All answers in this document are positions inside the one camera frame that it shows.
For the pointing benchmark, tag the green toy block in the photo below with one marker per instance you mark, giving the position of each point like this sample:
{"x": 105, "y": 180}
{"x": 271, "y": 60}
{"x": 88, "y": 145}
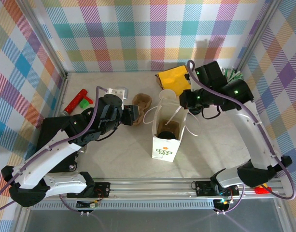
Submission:
{"x": 84, "y": 104}

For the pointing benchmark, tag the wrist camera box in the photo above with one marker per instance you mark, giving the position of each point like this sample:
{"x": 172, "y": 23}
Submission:
{"x": 194, "y": 84}
{"x": 117, "y": 93}

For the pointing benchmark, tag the brown pulp cup carrier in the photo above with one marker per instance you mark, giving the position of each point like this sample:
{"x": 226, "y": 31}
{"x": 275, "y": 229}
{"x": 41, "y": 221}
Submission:
{"x": 143, "y": 100}
{"x": 172, "y": 125}

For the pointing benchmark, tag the black plastic cup lid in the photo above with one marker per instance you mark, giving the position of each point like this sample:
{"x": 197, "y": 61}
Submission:
{"x": 166, "y": 135}

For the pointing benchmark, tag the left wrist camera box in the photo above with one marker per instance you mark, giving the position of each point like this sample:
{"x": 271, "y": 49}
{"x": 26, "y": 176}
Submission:
{"x": 117, "y": 93}

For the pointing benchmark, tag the white paper takeout bag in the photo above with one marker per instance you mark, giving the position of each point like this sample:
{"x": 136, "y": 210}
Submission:
{"x": 164, "y": 152}

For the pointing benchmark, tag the aluminium frame post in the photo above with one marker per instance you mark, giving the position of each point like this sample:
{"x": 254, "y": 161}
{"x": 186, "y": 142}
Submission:
{"x": 43, "y": 36}
{"x": 256, "y": 36}

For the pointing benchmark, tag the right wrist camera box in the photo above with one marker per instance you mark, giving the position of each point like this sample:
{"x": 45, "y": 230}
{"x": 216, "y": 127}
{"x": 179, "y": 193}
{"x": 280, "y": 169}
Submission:
{"x": 194, "y": 84}

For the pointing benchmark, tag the green white wrapped straws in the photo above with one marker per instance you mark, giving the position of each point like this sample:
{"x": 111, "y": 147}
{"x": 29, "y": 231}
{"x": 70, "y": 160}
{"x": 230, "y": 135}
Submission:
{"x": 233, "y": 75}

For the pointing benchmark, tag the nested white green paper cups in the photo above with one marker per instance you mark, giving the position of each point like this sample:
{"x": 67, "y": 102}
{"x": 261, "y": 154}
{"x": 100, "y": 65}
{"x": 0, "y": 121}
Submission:
{"x": 168, "y": 94}

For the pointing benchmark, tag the red dotted cylinder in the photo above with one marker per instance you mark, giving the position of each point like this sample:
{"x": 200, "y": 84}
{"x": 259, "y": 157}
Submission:
{"x": 76, "y": 100}

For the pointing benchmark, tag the red toy block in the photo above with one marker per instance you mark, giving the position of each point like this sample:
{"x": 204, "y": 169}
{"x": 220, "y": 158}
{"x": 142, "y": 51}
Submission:
{"x": 89, "y": 99}

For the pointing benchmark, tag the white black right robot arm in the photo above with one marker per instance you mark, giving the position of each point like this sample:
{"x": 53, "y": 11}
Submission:
{"x": 251, "y": 135}

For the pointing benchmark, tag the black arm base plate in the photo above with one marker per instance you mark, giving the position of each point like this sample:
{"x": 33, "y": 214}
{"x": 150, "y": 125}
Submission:
{"x": 102, "y": 189}
{"x": 203, "y": 188}

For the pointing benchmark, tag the yellow napkins in tray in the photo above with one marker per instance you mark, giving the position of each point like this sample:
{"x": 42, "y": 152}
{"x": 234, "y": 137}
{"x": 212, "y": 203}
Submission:
{"x": 159, "y": 83}

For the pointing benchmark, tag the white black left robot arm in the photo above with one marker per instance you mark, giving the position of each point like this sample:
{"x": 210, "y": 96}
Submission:
{"x": 53, "y": 154}

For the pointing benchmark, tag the yellow paper napkins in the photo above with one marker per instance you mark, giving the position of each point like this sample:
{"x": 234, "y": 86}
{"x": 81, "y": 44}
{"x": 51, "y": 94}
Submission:
{"x": 172, "y": 79}

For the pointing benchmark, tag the small black connector board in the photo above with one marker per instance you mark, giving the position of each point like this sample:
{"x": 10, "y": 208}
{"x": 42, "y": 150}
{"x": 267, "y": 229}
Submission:
{"x": 88, "y": 204}
{"x": 222, "y": 205}

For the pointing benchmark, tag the aluminium mounting rail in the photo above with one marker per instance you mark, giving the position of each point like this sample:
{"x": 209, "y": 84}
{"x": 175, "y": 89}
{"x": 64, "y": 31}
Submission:
{"x": 150, "y": 188}

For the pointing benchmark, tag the red and yellow block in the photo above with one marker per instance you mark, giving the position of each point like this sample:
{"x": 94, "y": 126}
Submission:
{"x": 262, "y": 191}

